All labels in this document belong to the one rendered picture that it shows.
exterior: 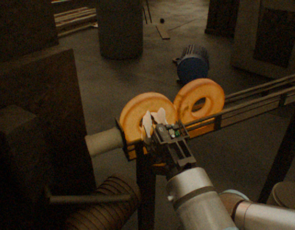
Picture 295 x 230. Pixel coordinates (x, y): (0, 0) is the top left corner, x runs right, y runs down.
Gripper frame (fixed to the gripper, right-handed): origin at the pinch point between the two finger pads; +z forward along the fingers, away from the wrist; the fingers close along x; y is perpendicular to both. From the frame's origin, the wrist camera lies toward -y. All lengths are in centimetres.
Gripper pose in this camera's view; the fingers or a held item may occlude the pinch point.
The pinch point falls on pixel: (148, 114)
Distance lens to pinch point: 63.7
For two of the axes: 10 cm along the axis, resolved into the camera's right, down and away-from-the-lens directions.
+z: -3.5, -7.3, 5.9
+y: 1.0, -6.6, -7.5
